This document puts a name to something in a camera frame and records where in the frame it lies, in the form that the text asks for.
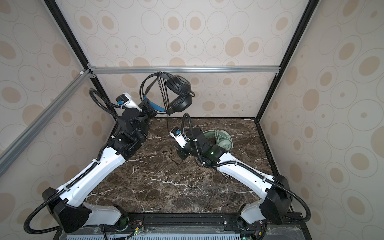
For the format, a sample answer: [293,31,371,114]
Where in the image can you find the black frame corner post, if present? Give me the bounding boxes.
[41,0,118,121]

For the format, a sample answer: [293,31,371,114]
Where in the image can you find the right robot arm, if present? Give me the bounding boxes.
[170,113,312,225]

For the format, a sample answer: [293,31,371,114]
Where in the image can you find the aluminium left side rail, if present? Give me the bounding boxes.
[1,70,91,175]

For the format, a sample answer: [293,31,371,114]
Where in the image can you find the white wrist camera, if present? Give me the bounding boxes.
[170,127,189,149]
[116,93,142,113]

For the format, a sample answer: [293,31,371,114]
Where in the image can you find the black right corner post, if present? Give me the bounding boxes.
[255,0,320,124]

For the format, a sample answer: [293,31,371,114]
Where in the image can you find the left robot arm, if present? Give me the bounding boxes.
[24,93,157,235]

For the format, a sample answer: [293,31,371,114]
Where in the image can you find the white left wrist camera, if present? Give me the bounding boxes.
[116,93,142,113]

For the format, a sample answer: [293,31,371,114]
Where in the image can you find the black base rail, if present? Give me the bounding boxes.
[54,213,311,240]

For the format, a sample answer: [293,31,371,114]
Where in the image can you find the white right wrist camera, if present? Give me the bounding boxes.
[170,127,189,149]

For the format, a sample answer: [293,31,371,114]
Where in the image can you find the black headphones blue accents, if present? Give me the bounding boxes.
[139,72,195,116]

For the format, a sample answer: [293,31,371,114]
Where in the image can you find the aluminium frame rail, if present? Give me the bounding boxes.
[91,66,280,74]

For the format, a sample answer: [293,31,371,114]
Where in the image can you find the mint green headphones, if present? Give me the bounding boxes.
[204,130,234,151]

